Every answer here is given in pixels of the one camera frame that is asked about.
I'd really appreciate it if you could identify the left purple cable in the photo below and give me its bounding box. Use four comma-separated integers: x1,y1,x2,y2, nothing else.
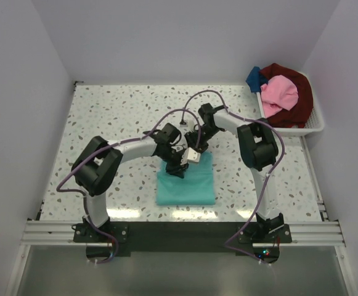
56,109,201,265

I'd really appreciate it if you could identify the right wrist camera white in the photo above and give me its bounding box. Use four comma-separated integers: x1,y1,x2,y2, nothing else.
179,120,195,130

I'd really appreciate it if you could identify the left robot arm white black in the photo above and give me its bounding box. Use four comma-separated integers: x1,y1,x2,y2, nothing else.
71,123,189,243

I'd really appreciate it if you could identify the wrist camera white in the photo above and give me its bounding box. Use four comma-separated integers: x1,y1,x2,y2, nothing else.
181,147,201,165
179,120,195,130

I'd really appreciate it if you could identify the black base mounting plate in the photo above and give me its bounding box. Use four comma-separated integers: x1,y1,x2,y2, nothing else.
71,221,293,259

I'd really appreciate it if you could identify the blue t shirt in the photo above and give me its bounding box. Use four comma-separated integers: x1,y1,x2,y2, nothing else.
246,67,269,93

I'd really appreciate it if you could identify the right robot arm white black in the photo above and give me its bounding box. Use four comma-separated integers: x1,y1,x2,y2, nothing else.
185,104,285,242

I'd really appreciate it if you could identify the dark red t shirt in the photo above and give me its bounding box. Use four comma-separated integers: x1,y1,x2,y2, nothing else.
260,63,314,128

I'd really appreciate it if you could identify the pink t shirt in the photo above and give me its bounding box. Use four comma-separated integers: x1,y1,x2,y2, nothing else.
261,75,299,118

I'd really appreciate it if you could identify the white plastic laundry basket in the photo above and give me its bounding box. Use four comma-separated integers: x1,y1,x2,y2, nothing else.
246,64,323,136

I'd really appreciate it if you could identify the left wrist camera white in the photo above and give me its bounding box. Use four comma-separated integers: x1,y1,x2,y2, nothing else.
181,147,201,165

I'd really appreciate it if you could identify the teal t shirt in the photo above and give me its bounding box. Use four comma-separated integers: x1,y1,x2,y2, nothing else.
156,152,215,206

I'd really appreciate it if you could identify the aluminium frame rail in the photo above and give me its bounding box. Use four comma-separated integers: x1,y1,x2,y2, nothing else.
21,221,345,247

